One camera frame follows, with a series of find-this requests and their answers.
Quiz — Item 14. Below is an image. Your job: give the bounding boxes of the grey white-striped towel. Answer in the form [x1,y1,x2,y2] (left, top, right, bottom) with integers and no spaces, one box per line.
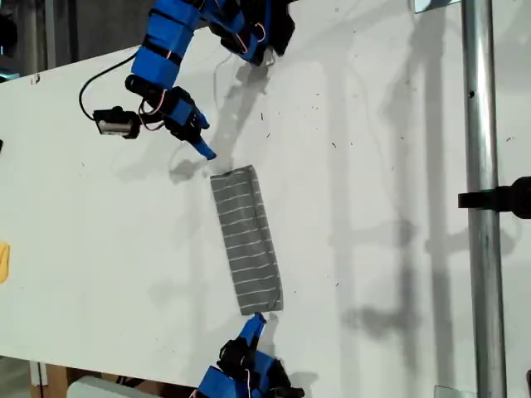
[208,163,285,317]

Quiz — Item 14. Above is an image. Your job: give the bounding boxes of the white box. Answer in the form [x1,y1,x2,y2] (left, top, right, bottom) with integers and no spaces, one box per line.
[66,375,165,398]

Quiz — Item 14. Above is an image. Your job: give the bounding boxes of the grey vertical pole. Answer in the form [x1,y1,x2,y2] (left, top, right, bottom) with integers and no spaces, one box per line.
[43,0,57,70]

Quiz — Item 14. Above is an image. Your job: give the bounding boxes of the brown wooden table leg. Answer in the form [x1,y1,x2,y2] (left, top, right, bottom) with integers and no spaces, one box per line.
[41,364,71,398]

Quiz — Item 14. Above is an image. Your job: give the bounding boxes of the black round object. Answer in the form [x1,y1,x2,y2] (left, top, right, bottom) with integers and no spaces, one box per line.
[0,12,20,50]

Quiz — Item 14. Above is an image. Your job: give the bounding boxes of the yellow object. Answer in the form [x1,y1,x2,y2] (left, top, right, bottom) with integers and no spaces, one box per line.
[0,240,12,285]

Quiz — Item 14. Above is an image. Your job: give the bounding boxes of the black clamp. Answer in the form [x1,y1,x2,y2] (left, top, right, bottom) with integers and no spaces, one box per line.
[457,176,531,220]

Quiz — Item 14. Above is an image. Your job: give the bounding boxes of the camera black stalk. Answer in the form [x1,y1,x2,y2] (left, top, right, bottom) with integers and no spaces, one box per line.
[139,110,167,130]

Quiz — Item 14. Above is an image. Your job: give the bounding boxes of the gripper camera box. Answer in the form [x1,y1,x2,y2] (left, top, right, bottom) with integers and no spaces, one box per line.
[92,106,143,140]

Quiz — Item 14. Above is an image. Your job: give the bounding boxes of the camera black cable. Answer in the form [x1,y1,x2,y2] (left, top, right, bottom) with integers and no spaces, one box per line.
[78,53,139,122]

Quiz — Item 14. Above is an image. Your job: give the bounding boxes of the white leg bracket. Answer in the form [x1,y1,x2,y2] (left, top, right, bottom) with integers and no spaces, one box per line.
[28,360,49,388]

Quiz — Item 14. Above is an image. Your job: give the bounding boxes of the steel post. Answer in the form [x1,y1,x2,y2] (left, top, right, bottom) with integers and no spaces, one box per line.
[460,0,509,398]

